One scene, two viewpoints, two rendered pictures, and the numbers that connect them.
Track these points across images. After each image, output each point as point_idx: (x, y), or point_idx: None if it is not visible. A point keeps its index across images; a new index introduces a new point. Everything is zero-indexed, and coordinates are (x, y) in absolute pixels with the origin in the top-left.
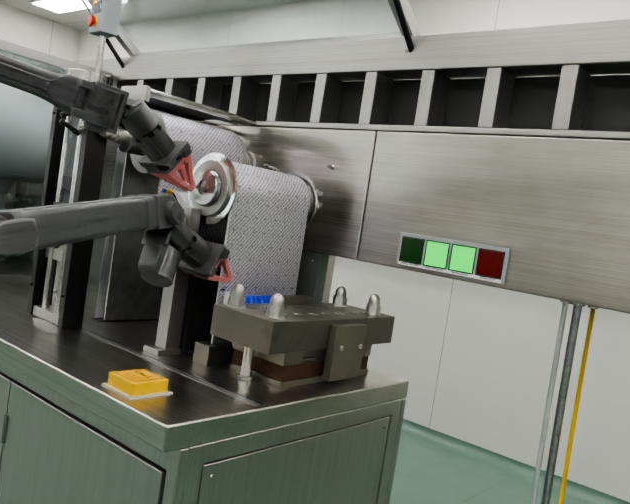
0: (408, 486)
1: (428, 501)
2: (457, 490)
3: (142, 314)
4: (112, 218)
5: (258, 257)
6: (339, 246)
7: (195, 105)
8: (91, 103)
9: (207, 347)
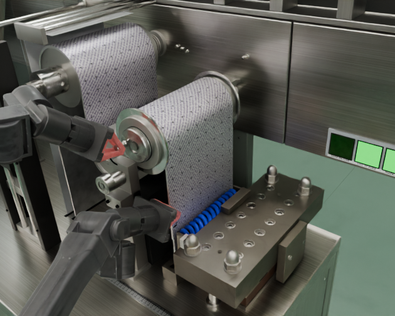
0: (306, 172)
1: (321, 183)
2: (340, 167)
3: (103, 195)
4: (66, 303)
5: (198, 181)
6: (264, 130)
7: (94, 18)
8: None
9: (173, 274)
